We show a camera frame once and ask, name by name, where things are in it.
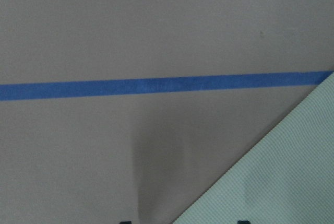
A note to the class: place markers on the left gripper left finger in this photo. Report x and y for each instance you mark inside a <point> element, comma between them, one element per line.
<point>125,222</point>

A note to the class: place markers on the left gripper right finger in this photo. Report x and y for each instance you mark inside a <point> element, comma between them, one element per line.
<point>243,222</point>

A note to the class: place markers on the green long-sleeve shirt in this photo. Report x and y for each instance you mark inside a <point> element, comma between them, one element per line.
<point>287,177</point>

